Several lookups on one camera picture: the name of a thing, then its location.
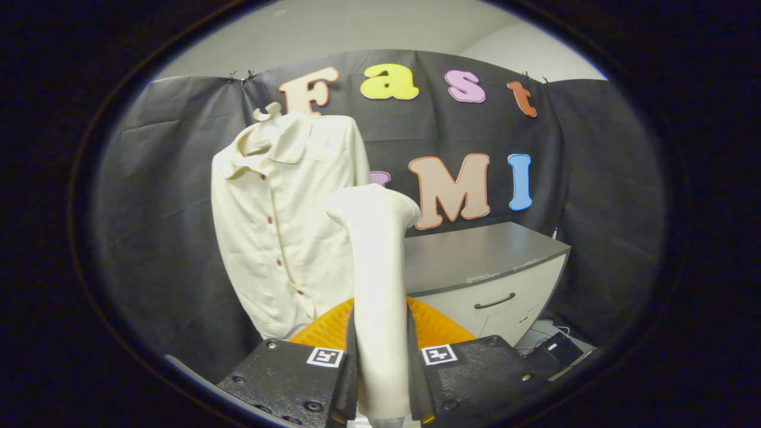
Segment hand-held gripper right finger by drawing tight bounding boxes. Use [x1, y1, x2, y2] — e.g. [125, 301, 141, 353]
[406, 296, 551, 426]

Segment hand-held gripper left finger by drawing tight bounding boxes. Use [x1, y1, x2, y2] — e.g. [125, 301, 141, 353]
[217, 297, 359, 428]

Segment white garment steamer head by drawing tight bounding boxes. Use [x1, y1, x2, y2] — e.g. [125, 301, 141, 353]
[325, 183, 421, 420]

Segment cream button-up shirt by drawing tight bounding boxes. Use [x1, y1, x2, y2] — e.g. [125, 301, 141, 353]
[211, 112, 372, 339]

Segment black box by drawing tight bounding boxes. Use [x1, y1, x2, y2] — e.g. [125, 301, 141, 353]
[526, 332, 583, 372]

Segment white cabinet with grey top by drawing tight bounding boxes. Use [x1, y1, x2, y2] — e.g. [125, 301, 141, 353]
[404, 222, 571, 348]

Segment black drawer handle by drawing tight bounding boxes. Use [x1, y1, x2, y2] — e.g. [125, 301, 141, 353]
[474, 292, 516, 310]

